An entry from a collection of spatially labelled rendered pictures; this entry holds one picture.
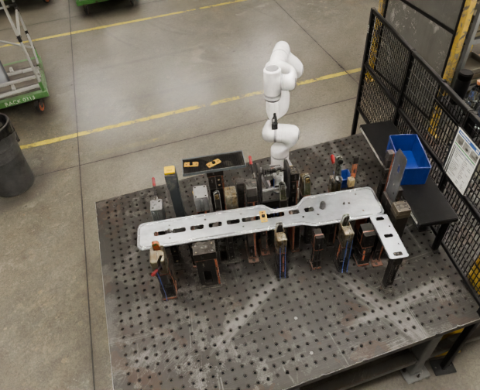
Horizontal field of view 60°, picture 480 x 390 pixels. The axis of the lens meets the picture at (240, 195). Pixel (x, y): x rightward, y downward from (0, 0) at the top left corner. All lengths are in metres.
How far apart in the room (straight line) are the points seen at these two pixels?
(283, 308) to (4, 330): 2.16
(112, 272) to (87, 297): 0.87
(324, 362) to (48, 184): 3.26
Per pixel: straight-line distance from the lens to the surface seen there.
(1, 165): 4.34
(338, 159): 2.39
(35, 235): 4.12
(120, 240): 2.80
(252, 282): 2.45
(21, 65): 6.24
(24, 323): 3.61
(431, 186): 2.61
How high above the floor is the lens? 2.77
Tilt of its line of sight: 46 degrees down
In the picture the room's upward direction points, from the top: 5 degrees counter-clockwise
